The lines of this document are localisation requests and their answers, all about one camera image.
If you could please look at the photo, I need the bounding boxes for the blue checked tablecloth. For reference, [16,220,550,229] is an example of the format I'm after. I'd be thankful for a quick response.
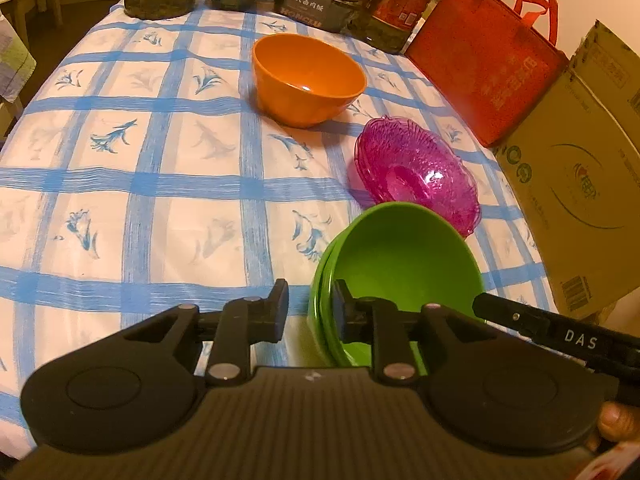
[0,0,559,461]

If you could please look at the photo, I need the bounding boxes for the dark instant rice box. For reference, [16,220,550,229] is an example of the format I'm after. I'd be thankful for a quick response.
[273,0,367,34]

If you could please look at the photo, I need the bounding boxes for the green plastic bowl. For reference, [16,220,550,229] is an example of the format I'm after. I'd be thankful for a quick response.
[308,240,351,367]
[320,202,485,368]

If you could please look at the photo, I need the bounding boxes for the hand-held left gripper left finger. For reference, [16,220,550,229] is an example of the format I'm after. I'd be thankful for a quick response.
[100,279,290,387]

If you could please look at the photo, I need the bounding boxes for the orange plastic bowl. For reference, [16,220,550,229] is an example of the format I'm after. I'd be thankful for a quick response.
[251,33,368,129]

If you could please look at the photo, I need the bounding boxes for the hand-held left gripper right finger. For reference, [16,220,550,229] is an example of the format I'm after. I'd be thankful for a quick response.
[334,280,521,387]

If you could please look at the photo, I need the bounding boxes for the person's right hand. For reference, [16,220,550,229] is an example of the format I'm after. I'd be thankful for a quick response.
[596,402,640,456]

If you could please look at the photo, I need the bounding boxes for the purple transparent plastic plate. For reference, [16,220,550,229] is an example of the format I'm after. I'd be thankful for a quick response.
[354,130,476,239]
[356,116,482,239]
[355,122,478,239]

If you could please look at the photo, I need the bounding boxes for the red tote bag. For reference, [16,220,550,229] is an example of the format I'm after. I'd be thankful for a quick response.
[403,0,571,149]

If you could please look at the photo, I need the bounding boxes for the pale patterned cloth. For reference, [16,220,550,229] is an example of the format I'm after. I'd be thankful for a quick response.
[0,10,38,107]

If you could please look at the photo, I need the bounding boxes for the plain brown cardboard box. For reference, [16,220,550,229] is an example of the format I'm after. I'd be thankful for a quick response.
[567,19,640,113]

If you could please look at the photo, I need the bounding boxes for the large printed cardboard box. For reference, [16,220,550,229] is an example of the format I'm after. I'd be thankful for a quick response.
[492,66,640,322]

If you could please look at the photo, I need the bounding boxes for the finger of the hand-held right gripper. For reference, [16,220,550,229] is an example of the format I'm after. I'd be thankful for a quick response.
[472,292,551,342]

